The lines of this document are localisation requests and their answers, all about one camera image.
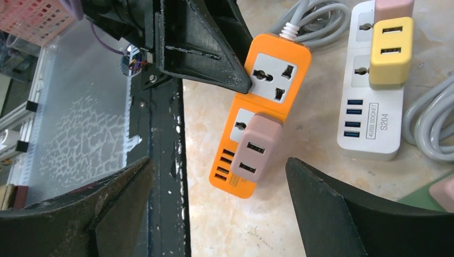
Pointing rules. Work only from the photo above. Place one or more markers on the green long power strip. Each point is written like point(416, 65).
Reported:
point(422, 198)

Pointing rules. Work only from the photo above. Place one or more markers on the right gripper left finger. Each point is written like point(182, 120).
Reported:
point(102, 218)

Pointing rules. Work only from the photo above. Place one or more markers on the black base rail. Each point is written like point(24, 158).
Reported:
point(157, 130)

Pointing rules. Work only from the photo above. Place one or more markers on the orange power strip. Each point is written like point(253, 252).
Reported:
point(276, 67)

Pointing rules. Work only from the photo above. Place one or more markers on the grey coiled cable small strip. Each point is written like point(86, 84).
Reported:
point(424, 125)

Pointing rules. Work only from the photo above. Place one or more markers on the white usb power strip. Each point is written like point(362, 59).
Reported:
point(370, 120)

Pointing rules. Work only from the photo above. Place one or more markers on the yellow plug adapter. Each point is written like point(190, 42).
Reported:
point(391, 53)

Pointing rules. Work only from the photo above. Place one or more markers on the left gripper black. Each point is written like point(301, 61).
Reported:
point(204, 41)

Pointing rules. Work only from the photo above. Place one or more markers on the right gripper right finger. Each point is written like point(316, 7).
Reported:
point(338, 219)

